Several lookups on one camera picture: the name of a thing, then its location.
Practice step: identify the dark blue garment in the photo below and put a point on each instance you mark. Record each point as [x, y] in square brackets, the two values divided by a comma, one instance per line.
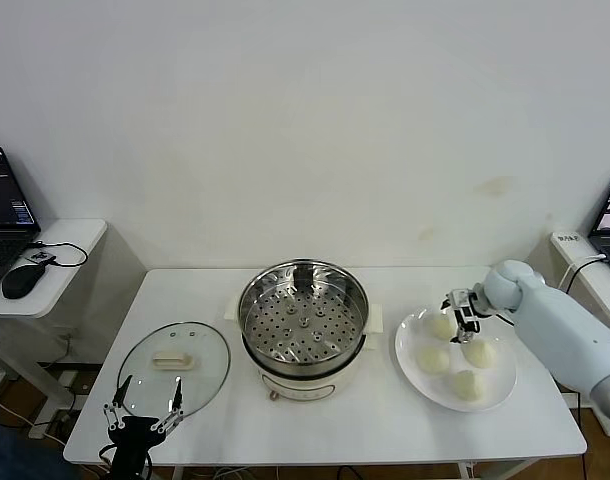
[15, 455]

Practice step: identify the small printed label sticker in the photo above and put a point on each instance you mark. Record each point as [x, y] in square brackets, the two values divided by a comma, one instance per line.
[568, 238]

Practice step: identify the black laptop with dark screen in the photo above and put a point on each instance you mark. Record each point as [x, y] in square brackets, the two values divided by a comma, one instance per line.
[5, 200]

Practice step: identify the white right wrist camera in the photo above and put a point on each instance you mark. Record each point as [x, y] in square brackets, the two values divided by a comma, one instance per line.
[460, 297]

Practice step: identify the white round plate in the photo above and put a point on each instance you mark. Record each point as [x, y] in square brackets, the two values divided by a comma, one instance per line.
[435, 390]

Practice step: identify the black computer mouse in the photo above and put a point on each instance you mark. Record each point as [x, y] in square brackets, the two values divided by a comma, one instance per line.
[20, 282]

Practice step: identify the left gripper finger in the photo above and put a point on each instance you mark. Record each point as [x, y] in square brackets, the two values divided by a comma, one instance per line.
[177, 395]
[120, 394]

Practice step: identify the white steamed baozi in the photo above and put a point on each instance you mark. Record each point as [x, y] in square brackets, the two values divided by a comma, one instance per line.
[437, 327]
[432, 360]
[480, 352]
[467, 386]

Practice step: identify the stainless steel steamer basket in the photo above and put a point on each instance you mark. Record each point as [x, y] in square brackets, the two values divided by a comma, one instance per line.
[305, 320]

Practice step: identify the cream electric cooking pot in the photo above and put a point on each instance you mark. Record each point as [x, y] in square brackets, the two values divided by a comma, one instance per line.
[305, 385]

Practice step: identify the white floor power strip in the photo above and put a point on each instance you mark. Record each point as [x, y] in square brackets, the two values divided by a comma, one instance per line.
[40, 431]

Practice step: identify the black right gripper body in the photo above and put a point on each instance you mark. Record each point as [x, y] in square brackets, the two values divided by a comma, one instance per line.
[475, 307]

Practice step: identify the white side table rounded corner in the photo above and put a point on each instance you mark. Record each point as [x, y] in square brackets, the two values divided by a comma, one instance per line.
[80, 232]

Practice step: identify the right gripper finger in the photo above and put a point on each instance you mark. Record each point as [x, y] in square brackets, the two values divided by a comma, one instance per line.
[446, 303]
[466, 327]

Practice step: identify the white side table with label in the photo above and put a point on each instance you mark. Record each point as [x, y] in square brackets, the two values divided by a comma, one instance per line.
[600, 295]

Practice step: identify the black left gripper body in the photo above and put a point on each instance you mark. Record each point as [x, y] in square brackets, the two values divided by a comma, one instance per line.
[132, 440]

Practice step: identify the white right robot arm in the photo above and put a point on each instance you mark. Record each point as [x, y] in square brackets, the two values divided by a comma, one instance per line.
[550, 320]

